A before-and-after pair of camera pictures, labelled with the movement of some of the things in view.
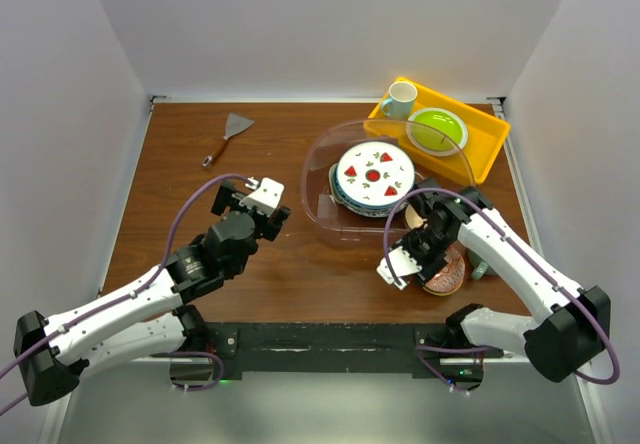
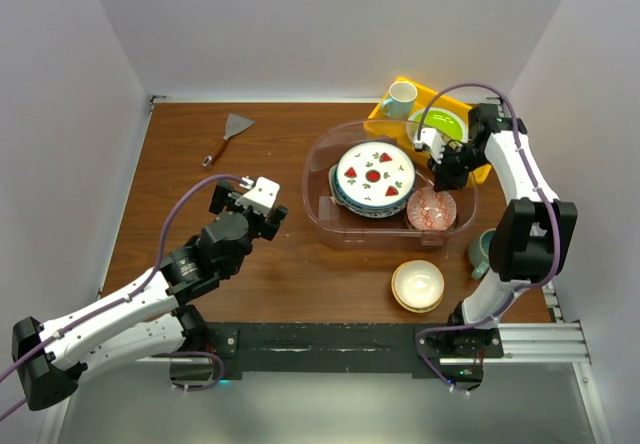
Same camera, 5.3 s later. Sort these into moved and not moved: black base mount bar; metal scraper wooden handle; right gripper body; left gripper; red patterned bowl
Moved: right gripper body; red patterned bowl
Not moved: metal scraper wooden handle; black base mount bar; left gripper
